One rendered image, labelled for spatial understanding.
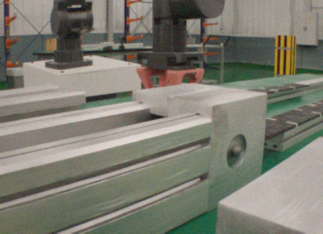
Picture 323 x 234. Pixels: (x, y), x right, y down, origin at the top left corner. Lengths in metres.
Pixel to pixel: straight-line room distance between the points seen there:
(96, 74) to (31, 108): 0.54
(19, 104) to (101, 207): 0.19
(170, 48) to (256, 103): 0.25
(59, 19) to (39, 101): 0.53
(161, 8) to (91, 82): 0.41
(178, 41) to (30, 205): 0.40
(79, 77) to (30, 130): 0.63
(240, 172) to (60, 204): 0.18
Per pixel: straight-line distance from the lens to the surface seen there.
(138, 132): 0.22
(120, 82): 0.95
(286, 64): 6.78
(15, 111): 0.37
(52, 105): 0.39
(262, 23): 13.07
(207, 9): 0.48
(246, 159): 0.32
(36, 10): 8.52
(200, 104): 0.27
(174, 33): 0.53
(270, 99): 0.82
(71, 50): 0.94
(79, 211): 0.20
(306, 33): 11.91
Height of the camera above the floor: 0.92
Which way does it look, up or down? 13 degrees down
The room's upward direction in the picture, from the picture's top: straight up
